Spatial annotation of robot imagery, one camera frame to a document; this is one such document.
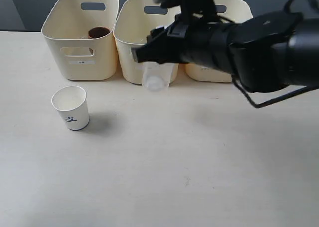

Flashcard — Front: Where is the brown wooden cup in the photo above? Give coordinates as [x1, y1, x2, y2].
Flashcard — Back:
[88, 27, 110, 39]

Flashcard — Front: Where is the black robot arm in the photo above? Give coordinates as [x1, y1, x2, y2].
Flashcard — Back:
[132, 11, 319, 93]

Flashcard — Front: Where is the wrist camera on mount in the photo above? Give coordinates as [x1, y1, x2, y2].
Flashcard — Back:
[153, 0, 220, 24]

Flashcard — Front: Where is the cream plastic bin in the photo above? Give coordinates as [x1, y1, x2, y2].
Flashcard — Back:
[41, 0, 119, 81]
[185, 0, 253, 83]
[113, 0, 180, 84]

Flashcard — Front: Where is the white paper cup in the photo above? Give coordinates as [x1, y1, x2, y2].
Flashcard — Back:
[51, 86, 90, 131]

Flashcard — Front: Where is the clear plastic bottle white cap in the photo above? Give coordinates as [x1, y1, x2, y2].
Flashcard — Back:
[141, 24, 175, 92]

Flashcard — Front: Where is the middle cream plastic bin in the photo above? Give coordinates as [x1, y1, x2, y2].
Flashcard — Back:
[113, 0, 180, 84]

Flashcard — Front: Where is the left cream plastic bin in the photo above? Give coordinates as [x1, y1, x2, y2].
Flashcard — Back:
[41, 0, 119, 81]

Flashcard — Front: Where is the black cable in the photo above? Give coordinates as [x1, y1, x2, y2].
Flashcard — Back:
[231, 0, 319, 109]

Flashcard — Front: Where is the right cream plastic bin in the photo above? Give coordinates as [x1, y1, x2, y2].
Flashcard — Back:
[185, 0, 253, 83]

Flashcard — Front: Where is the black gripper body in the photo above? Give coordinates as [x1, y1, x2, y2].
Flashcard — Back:
[164, 21, 232, 71]

